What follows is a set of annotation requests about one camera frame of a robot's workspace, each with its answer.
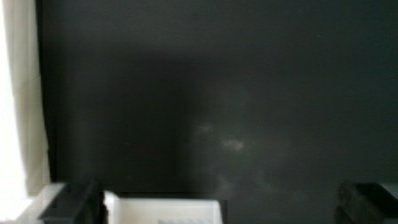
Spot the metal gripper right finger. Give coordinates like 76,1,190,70
334,182,398,224

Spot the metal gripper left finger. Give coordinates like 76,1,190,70
39,180,108,224

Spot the white drawer tray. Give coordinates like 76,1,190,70
105,191,224,224

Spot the white drawer cabinet box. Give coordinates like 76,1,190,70
0,0,50,223

